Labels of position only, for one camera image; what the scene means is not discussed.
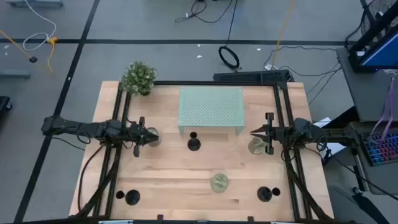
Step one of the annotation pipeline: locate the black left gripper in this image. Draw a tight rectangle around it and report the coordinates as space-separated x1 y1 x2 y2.
129 116 160 158

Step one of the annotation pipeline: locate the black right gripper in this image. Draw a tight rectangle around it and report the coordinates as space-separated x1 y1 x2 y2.
249 112 295 156

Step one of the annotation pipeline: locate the metal scented candle tin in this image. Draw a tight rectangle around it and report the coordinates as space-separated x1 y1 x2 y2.
210 173 230 194
146 126 163 147
248 136 268 156

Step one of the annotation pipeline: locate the black candle stick holder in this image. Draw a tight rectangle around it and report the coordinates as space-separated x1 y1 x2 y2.
256 185 281 203
115 189 141 206
187 131 201 152

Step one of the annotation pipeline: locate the mint green perforated shelf riser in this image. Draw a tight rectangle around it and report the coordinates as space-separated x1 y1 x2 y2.
177 86 246 136

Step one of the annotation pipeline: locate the black power strip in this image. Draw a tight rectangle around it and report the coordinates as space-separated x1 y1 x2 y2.
213 69 295 84

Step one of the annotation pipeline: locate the small potted green plant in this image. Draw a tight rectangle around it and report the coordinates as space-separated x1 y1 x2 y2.
119 60 157 96

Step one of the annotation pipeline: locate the grey side desk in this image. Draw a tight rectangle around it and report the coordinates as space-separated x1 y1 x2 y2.
335 46 398 123

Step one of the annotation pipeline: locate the rainbow backlit keyboard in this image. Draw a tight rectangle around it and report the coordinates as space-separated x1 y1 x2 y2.
361 130 398 167

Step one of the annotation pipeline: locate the computer monitor blue screen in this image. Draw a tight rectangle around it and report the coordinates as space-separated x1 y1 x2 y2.
348 24 398 74

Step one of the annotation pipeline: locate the grey flat base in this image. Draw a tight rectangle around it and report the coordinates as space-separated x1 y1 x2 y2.
5 0 65 9
0 70 31 80

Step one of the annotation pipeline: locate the black floor fan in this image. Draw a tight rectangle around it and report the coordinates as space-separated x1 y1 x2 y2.
359 0 398 35

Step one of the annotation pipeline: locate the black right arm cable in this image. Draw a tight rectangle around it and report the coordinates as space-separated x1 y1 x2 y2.
280 136 331 166

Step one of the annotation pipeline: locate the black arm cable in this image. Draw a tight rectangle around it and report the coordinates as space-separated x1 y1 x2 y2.
280 136 331 166
76 143 105 214

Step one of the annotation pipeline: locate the black aluminium table frame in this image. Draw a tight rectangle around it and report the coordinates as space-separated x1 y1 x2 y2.
74 80 335 224

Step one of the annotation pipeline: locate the black cable bundle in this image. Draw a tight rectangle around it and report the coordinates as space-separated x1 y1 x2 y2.
264 45 343 106

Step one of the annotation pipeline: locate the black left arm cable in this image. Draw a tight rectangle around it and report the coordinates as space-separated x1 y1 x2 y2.
76 143 105 214

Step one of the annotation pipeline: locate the coiled black floor cable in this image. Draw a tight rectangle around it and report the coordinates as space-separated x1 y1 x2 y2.
217 0 241 71

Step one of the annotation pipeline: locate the orange floor cable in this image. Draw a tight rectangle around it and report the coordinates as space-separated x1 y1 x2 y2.
271 0 296 68

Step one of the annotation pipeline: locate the purple lanyard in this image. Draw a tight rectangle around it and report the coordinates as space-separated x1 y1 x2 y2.
371 73 396 138

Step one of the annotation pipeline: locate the thin black floor cable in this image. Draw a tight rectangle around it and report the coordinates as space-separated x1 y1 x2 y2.
174 0 234 24

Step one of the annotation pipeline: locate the yellow cable with plug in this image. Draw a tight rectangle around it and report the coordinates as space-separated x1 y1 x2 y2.
45 36 60 75

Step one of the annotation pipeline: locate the orange cord with black plug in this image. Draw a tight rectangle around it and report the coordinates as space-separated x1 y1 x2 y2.
0 29 38 63

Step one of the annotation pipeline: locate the white floor cable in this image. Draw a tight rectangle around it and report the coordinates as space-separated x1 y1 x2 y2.
22 0 57 52

